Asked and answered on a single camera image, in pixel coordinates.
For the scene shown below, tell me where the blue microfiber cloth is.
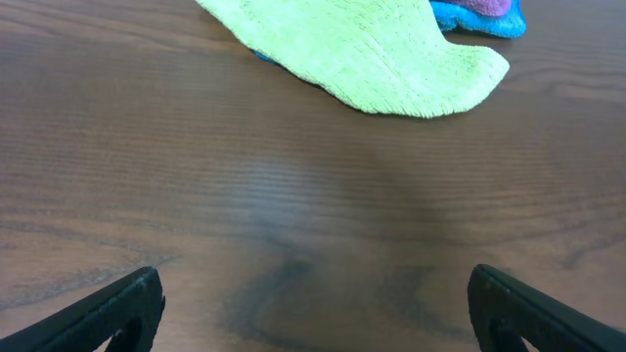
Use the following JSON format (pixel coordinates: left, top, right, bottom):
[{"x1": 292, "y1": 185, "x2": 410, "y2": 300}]
[{"x1": 252, "y1": 0, "x2": 528, "y2": 65}]

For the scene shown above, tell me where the light green microfiber cloth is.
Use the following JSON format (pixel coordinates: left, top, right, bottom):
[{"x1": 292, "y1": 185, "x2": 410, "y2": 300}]
[{"x1": 199, "y1": 0, "x2": 510, "y2": 118}]

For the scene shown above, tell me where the purple unfolded microfiber cloth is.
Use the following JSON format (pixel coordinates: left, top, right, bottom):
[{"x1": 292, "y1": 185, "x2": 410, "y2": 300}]
[{"x1": 443, "y1": 0, "x2": 513, "y2": 17}]

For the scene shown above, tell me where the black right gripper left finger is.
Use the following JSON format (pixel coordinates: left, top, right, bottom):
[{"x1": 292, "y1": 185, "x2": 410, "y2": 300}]
[{"x1": 1, "y1": 267, "x2": 165, "y2": 352}]

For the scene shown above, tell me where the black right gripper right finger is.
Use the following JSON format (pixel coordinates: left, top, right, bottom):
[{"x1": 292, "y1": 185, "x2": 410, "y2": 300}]
[{"x1": 468, "y1": 264, "x2": 625, "y2": 352}]

